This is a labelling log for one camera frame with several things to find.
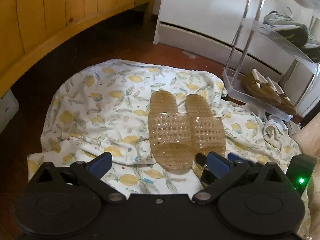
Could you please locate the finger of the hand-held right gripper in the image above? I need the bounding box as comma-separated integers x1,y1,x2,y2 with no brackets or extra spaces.
227,152,250,165
195,152,213,188

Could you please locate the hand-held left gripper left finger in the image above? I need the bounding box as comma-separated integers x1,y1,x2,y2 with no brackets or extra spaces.
32,152,125,204

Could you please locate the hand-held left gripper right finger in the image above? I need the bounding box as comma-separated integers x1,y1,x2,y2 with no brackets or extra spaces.
195,152,288,204

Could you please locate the translucent amber jelly slipper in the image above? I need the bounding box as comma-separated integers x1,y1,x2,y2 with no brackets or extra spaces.
184,94,227,165
147,91,193,174

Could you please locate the brown fleece-lined shoe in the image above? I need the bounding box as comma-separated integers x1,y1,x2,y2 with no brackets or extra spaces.
265,76,303,117
241,69,285,107

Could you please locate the clear plastic shoe rack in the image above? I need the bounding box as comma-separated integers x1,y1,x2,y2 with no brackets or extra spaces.
221,0,320,122

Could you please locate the light blue sneaker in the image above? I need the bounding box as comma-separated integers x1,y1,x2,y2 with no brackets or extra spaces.
299,32,320,63
261,10,309,47

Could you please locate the beige patterned curtain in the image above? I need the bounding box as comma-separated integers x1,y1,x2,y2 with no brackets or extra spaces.
291,124,320,240

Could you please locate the lemon print cloth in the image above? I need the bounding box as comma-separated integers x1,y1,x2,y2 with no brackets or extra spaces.
27,59,303,195

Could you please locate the white plastic box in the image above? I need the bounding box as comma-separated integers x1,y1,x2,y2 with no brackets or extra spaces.
0,89,20,135

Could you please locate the white wardrobe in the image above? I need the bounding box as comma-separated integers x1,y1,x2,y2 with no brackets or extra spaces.
154,0,320,115

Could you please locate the wooden bed frame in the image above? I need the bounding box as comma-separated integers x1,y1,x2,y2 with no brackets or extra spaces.
0,0,158,98

